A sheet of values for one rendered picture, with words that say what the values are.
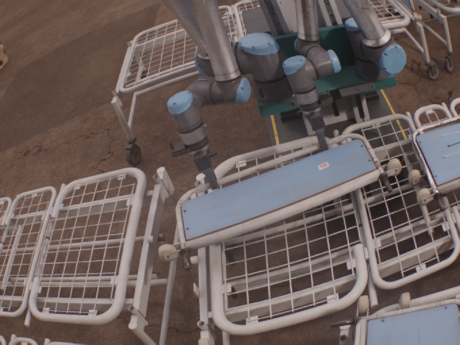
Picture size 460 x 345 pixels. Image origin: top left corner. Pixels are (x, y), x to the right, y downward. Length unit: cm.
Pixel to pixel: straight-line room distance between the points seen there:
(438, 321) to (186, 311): 142
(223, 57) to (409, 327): 115
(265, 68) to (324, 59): 32
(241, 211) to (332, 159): 36
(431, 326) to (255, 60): 131
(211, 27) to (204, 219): 66
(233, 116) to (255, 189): 154
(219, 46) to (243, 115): 159
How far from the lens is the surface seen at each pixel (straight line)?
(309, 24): 203
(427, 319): 156
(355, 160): 197
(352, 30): 218
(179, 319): 254
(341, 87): 227
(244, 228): 187
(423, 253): 187
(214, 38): 190
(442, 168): 198
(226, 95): 198
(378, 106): 273
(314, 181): 193
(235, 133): 335
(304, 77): 194
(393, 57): 205
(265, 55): 216
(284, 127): 272
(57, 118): 463
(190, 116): 194
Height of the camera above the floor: 192
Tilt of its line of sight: 38 degrees down
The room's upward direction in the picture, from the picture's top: 24 degrees counter-clockwise
